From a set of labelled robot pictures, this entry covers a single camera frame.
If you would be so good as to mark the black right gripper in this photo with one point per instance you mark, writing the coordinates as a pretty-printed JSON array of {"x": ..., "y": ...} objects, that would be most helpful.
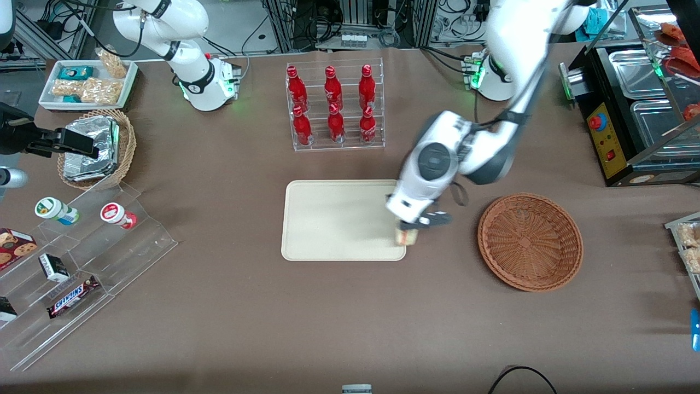
[{"x": 15, "y": 134}]

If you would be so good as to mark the clear acrylic bottle rack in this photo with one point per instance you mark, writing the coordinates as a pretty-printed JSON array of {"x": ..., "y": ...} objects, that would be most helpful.
[{"x": 350, "y": 148}]

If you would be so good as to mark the small teal packet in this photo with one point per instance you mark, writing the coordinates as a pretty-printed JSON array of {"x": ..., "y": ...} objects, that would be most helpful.
[{"x": 71, "y": 99}]

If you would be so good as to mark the small grey device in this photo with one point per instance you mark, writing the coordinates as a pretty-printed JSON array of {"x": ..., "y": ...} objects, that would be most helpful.
[{"x": 356, "y": 389}]

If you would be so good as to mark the white connector strip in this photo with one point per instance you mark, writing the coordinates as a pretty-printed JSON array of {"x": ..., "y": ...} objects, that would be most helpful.
[{"x": 354, "y": 40}]

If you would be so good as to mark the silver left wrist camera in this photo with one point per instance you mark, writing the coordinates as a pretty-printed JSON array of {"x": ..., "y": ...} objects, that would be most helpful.
[{"x": 440, "y": 219}]

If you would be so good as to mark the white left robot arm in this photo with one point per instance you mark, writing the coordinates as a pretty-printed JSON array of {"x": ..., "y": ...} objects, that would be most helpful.
[{"x": 437, "y": 158}]

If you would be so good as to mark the red cola bottle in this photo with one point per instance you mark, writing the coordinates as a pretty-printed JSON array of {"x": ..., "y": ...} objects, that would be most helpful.
[
  {"x": 333, "y": 90},
  {"x": 302, "y": 130},
  {"x": 297, "y": 90},
  {"x": 367, "y": 128},
  {"x": 336, "y": 127},
  {"x": 367, "y": 90}
]

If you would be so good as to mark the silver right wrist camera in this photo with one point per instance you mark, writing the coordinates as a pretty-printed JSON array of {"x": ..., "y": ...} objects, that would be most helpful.
[{"x": 13, "y": 178}]

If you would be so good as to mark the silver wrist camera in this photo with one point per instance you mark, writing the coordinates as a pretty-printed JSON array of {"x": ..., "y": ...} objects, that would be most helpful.
[
  {"x": 13, "y": 178},
  {"x": 440, "y": 219}
]

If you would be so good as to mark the small black white box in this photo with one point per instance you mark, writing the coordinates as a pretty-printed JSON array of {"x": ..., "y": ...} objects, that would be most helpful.
[{"x": 53, "y": 268}]

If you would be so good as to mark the steel warmer pan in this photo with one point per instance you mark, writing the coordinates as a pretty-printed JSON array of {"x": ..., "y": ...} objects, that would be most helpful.
[
  {"x": 656, "y": 128},
  {"x": 634, "y": 74}
]

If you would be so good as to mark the red cookie box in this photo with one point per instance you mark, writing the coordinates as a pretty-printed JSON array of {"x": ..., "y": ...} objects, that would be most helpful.
[{"x": 15, "y": 246}]

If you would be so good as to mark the light tan wicker basket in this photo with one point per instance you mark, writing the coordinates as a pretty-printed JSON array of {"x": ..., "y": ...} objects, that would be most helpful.
[{"x": 127, "y": 145}]

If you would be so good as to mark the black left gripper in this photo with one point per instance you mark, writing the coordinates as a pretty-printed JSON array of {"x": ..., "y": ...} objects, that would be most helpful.
[{"x": 405, "y": 225}]

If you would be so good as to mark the snickers chocolate bar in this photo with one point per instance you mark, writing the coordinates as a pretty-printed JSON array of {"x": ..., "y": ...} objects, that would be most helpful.
[{"x": 72, "y": 297}]

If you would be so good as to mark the teal snack box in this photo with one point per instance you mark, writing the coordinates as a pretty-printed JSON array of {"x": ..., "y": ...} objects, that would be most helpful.
[{"x": 75, "y": 73}]

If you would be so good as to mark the cream plastic tray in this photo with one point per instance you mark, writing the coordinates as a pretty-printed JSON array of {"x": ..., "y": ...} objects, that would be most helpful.
[{"x": 333, "y": 219}]

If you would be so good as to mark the blue plastic object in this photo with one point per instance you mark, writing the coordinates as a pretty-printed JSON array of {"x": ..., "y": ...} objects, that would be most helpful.
[{"x": 696, "y": 331}]

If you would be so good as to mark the black food warmer case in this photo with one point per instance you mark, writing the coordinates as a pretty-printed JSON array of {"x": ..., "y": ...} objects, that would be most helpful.
[{"x": 618, "y": 148}]

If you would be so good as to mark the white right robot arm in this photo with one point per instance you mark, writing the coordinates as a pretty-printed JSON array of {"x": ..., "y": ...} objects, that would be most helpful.
[{"x": 197, "y": 82}]

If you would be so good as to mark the white rectangular snack tray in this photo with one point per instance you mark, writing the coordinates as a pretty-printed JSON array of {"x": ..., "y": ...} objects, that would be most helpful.
[{"x": 48, "y": 98}]

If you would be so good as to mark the clear acrylic stepped shelf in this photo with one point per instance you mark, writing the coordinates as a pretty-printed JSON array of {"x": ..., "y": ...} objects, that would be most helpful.
[{"x": 131, "y": 257}]

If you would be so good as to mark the foil wrapped package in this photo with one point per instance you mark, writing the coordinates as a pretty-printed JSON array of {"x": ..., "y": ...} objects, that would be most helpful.
[
  {"x": 101, "y": 131},
  {"x": 82, "y": 172}
]

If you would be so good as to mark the orange fried food piece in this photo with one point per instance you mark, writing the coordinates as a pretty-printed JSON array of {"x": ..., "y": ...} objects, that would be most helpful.
[
  {"x": 693, "y": 111},
  {"x": 683, "y": 59},
  {"x": 670, "y": 34}
]

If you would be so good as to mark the clear bag of rice snacks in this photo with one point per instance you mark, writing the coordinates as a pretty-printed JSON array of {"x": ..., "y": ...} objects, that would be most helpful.
[
  {"x": 689, "y": 235},
  {"x": 692, "y": 261}
]

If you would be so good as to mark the brown wicker basket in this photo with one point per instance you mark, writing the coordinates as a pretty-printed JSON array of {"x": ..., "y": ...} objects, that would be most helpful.
[{"x": 529, "y": 243}]

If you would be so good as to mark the red lid yogurt cup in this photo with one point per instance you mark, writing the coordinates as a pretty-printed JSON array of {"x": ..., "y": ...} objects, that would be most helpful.
[{"x": 116, "y": 214}]

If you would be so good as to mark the triangle sandwich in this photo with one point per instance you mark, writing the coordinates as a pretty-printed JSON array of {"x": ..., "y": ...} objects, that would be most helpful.
[{"x": 407, "y": 238}]

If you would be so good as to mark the green lid yogurt cup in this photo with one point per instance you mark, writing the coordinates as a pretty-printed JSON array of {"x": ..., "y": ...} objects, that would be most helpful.
[{"x": 52, "y": 209}]

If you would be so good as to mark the black white snack packet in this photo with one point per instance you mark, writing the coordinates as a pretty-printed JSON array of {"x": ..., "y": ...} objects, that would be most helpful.
[{"x": 6, "y": 311}]

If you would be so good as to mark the aluminium equipment rack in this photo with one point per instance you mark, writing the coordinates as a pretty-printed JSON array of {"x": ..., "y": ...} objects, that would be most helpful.
[{"x": 426, "y": 22}]

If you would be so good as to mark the clear bag of puffed snacks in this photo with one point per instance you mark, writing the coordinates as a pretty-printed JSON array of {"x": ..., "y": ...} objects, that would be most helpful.
[
  {"x": 101, "y": 92},
  {"x": 114, "y": 64},
  {"x": 66, "y": 88}
]

